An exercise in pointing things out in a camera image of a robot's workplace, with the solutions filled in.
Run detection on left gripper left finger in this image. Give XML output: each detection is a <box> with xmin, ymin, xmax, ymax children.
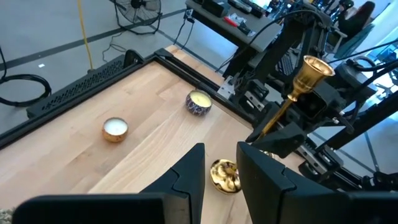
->
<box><xmin>12</xmin><ymin>142</ymin><xmax>206</xmax><ymax>224</ymax></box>

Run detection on black coiled floor cable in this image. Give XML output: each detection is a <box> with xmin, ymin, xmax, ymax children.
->
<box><xmin>0</xmin><ymin>43</ymin><xmax>53</xmax><ymax>108</ymax></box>

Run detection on tall brass candlestick holder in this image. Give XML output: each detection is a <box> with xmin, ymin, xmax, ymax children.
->
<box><xmin>210</xmin><ymin>55</ymin><xmax>336</xmax><ymax>195</ymax></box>

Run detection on grey desk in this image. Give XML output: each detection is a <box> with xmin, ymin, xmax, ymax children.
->
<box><xmin>185</xmin><ymin>0</ymin><xmax>284</xmax><ymax>54</ymax></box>

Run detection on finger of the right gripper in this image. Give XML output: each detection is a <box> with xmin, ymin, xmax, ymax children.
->
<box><xmin>245</xmin><ymin>123</ymin><xmax>307</xmax><ymax>158</ymax></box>
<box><xmin>247</xmin><ymin>102</ymin><xmax>279</xmax><ymax>141</ymax></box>

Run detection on black perforated metal box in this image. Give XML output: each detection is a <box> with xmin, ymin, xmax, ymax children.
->
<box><xmin>25</xmin><ymin>49</ymin><xmax>146</xmax><ymax>119</ymax></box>

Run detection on black looped floor cables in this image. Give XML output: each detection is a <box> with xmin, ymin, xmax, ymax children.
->
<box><xmin>102</xmin><ymin>29</ymin><xmax>128</xmax><ymax>63</ymax></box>

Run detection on red-handled tool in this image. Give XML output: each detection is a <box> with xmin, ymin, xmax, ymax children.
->
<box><xmin>223</xmin><ymin>16</ymin><xmax>240</xmax><ymax>28</ymax></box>

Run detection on yellow hanging cable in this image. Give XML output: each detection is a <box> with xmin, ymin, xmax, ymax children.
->
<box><xmin>76</xmin><ymin>0</ymin><xmax>95</xmax><ymax>71</ymax></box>

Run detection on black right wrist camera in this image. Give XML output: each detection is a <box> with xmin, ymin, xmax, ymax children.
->
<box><xmin>295</xmin><ymin>88</ymin><xmax>333</xmax><ymax>122</ymax></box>

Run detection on person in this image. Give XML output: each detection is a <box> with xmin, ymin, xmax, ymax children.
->
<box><xmin>337</xmin><ymin>0</ymin><xmax>377</xmax><ymax>41</ymax></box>

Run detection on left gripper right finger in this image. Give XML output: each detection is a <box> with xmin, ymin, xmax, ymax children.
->
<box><xmin>236</xmin><ymin>141</ymin><xmax>398</xmax><ymax>224</ymax></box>

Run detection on yellow-green tealight candle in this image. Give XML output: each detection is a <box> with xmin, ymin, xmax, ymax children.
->
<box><xmin>185</xmin><ymin>89</ymin><xmax>213</xmax><ymax>116</ymax></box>

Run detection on black floor fan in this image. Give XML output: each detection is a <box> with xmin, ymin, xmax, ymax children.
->
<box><xmin>108</xmin><ymin>0</ymin><xmax>163</xmax><ymax>35</ymax></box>

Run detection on teal office chair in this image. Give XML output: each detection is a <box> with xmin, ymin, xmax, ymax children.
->
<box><xmin>334</xmin><ymin>23</ymin><xmax>376</xmax><ymax>60</ymax></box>

